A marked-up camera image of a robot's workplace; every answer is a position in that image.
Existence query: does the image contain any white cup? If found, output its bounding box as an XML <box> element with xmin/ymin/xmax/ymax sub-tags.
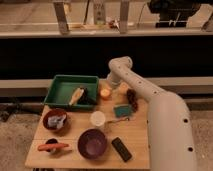
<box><xmin>90</xmin><ymin>111</ymin><xmax>106</xmax><ymax>127</ymax></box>

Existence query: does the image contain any orange carrot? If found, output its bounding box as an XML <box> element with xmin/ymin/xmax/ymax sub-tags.
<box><xmin>37</xmin><ymin>143</ymin><xmax>69</xmax><ymax>151</ymax></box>

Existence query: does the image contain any right metal shelf post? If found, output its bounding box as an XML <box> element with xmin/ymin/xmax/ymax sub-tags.
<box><xmin>119</xmin><ymin>0</ymin><xmax>129</xmax><ymax>34</ymax></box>

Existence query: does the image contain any small dark bowl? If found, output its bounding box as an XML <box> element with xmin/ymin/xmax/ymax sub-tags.
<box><xmin>45</xmin><ymin>138</ymin><xmax>58</xmax><ymax>153</ymax></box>

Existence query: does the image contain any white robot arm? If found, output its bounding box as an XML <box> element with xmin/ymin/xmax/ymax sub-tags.
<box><xmin>107</xmin><ymin>56</ymin><xmax>197</xmax><ymax>171</ymax></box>

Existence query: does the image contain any metal shelf post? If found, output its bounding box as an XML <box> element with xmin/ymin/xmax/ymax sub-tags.
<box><xmin>119</xmin><ymin>0</ymin><xmax>129</xmax><ymax>34</ymax></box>
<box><xmin>53</xmin><ymin>0</ymin><xmax>69</xmax><ymax>35</ymax></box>

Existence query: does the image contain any dark red grape bunch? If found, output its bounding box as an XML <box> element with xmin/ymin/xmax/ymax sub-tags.
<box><xmin>126</xmin><ymin>89</ymin><xmax>138</xmax><ymax>112</ymax></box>

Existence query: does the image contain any crumpled white cloth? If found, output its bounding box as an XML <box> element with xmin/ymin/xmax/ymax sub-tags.
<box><xmin>47</xmin><ymin>115</ymin><xmax>66</xmax><ymax>129</ymax></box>

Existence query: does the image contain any orange apple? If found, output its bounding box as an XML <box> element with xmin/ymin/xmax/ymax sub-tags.
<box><xmin>100</xmin><ymin>89</ymin><xmax>112</xmax><ymax>100</ymax></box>

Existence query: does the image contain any left metal shelf post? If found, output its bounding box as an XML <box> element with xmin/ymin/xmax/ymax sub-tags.
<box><xmin>53</xmin><ymin>0</ymin><xmax>69</xmax><ymax>35</ymax></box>

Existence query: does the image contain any green plastic tray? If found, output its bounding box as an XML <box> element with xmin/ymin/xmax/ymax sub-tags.
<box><xmin>44</xmin><ymin>75</ymin><xmax>99</xmax><ymax>110</ymax></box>

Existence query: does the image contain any metal spoon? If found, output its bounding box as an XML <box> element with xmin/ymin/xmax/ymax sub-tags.
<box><xmin>105</xmin><ymin>117</ymin><xmax>130</xmax><ymax>129</ymax></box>

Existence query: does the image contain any black object in tray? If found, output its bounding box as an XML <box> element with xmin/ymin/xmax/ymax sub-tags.
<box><xmin>80</xmin><ymin>88</ymin><xmax>97</xmax><ymax>105</ymax></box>

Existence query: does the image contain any black machine on shelf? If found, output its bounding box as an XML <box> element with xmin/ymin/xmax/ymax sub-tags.
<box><xmin>148</xmin><ymin>0</ymin><xmax>201</xmax><ymax>28</ymax></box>

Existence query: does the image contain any brown bowl with cloth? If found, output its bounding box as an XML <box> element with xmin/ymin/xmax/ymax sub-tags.
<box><xmin>42</xmin><ymin>108</ymin><xmax>69</xmax><ymax>132</ymax></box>

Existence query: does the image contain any purple bowl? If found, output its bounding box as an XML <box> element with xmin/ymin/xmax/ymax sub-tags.
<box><xmin>77</xmin><ymin>129</ymin><xmax>108</xmax><ymax>159</ymax></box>

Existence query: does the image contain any green sponge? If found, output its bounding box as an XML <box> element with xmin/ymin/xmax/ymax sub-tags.
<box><xmin>114</xmin><ymin>105</ymin><xmax>132</xmax><ymax>118</ymax></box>

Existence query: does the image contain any black remote control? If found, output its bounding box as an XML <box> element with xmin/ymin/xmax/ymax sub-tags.
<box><xmin>111</xmin><ymin>137</ymin><xmax>132</xmax><ymax>162</ymax></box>

